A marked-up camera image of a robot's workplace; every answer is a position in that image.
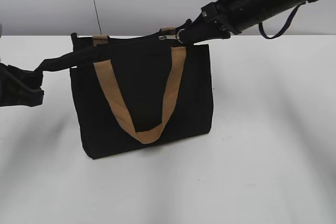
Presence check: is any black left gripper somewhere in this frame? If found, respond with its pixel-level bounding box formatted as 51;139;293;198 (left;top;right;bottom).
1;64;44;107

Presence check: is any silver zipper pull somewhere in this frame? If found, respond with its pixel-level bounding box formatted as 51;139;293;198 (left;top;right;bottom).
158;29;185;44

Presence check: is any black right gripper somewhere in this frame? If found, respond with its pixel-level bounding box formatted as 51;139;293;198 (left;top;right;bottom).
180;0;260;44

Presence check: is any tan front bag handle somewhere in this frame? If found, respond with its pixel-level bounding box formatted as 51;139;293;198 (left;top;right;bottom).
94;47;187;144

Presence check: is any tan bag handle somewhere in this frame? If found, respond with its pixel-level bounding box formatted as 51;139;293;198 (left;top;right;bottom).
92;27;176;46
94;47;187;144

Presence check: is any tan rear bag handle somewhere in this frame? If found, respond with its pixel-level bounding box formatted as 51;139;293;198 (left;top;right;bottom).
92;27;176;46

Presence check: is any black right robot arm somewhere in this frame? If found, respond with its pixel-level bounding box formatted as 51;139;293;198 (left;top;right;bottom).
177;0;319;44

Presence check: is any black canvas tote bag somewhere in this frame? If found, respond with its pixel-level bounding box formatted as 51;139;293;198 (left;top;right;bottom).
37;32;214;159

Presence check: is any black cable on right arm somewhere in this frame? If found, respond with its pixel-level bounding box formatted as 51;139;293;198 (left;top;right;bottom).
258;1;308;39

